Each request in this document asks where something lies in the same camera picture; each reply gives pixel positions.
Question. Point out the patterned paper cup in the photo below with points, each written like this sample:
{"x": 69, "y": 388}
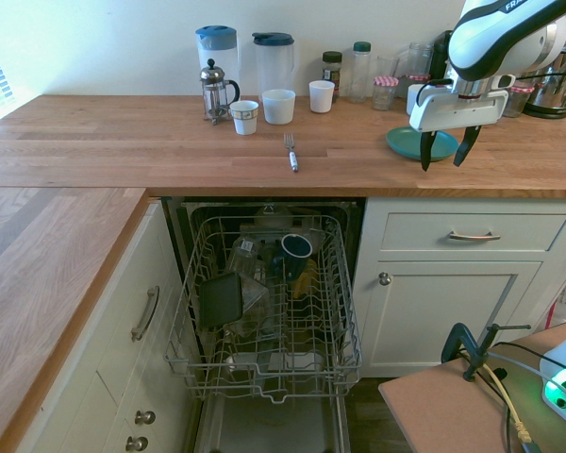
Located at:
{"x": 244, "y": 118}

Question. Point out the clear drinking glass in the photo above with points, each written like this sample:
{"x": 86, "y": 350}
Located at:
{"x": 387, "y": 66}

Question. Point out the yellow plastic item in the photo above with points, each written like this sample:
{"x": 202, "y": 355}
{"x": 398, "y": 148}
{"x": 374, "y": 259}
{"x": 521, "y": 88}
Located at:
{"x": 306, "y": 280}

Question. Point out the stainless dishwasher door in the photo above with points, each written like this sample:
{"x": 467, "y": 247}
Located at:
{"x": 273, "y": 424}

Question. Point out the white ribbed cup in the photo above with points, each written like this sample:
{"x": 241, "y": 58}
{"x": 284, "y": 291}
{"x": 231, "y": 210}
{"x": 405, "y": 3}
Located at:
{"x": 321, "y": 96}

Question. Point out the large white mug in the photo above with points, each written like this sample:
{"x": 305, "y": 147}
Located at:
{"x": 278, "y": 107}

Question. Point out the glass jar red checkered lid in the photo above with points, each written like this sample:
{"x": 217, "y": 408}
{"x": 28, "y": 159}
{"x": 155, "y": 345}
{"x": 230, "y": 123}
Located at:
{"x": 415, "y": 79}
{"x": 385, "y": 94}
{"x": 518, "y": 101}

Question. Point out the glass French press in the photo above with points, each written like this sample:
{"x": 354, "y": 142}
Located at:
{"x": 212, "y": 92}

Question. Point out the black square container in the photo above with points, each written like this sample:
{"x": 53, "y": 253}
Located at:
{"x": 219, "y": 299}

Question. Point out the clear pitcher dark blue lid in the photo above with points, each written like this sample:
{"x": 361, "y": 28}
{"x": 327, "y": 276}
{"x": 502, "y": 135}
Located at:
{"x": 273, "y": 66}

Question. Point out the clear bottle green lid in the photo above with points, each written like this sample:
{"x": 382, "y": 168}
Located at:
{"x": 360, "y": 71}

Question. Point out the tall pitcher light blue lid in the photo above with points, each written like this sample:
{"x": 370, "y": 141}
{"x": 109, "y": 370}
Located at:
{"x": 217, "y": 49}

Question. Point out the dark green C-clamp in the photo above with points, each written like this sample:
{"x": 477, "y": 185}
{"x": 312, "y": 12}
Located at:
{"x": 469, "y": 347}

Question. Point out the round metal cabinet knob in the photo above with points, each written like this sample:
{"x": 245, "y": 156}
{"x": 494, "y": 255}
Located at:
{"x": 385, "y": 278}
{"x": 145, "y": 417}
{"x": 137, "y": 444}

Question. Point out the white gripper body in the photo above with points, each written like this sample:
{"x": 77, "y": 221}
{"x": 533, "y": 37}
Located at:
{"x": 457, "y": 106}

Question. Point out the navy blue mug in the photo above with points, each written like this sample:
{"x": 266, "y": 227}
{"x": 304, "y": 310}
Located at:
{"x": 294, "y": 252}

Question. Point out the open clear mason jar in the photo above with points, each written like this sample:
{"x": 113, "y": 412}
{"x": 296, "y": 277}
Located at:
{"x": 421, "y": 56}

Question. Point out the clear plastic container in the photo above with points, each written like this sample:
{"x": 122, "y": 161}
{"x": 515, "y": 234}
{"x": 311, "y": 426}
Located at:
{"x": 255, "y": 307}

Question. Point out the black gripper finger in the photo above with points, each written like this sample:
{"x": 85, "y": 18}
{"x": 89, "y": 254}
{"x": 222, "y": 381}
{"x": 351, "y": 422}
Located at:
{"x": 426, "y": 151}
{"x": 465, "y": 145}

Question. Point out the clear glass jar with label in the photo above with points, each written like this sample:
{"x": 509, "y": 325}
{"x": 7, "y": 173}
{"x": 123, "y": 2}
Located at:
{"x": 245, "y": 255}

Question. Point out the teal plate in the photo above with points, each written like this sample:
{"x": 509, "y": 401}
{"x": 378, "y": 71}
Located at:
{"x": 402, "y": 141}

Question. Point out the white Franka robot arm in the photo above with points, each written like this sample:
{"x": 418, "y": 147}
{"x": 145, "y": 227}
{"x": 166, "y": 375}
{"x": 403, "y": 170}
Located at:
{"x": 481, "y": 42}

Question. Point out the dark spice jar black lid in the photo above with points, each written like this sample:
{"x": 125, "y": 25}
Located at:
{"x": 332, "y": 71}

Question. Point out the stainless steel electric kettle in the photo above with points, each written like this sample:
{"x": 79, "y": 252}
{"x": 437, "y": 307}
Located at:
{"x": 559, "y": 80}

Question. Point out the black shaker bottle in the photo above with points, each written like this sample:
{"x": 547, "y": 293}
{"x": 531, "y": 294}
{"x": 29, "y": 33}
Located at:
{"x": 441, "y": 56}

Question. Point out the brown mounting board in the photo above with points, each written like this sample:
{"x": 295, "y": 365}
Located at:
{"x": 443, "y": 415}

